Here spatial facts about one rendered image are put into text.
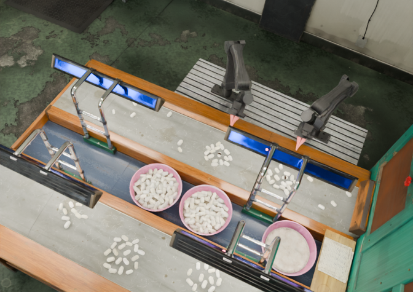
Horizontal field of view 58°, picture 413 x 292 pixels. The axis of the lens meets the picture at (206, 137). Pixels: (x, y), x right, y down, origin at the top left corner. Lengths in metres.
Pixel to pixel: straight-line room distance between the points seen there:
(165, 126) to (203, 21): 2.00
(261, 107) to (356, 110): 1.35
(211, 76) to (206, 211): 0.99
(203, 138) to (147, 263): 0.75
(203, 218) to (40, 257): 0.76
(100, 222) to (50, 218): 0.24
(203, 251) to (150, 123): 0.95
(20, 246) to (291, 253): 1.27
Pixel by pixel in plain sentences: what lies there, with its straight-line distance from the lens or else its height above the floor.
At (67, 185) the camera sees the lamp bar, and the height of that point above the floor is 1.10.
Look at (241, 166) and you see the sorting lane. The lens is 2.06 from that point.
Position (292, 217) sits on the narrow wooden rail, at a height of 0.77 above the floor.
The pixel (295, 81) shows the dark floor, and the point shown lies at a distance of 3.57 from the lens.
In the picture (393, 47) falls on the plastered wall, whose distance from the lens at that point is 3.84.
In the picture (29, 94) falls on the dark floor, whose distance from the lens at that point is 3.47.
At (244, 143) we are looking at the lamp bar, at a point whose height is 1.07.
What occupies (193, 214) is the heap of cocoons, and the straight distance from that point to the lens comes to 1.91.
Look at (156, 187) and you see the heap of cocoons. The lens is 1.99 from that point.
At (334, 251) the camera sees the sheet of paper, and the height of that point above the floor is 0.78.
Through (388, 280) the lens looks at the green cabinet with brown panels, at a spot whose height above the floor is 1.18.
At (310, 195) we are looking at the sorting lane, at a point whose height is 0.74.
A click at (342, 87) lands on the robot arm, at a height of 1.08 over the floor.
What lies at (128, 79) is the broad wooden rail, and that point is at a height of 0.76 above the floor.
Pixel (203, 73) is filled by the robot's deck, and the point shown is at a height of 0.66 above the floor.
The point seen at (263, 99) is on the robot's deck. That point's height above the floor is 0.66.
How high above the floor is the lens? 2.51
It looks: 56 degrees down
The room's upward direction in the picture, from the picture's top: 8 degrees clockwise
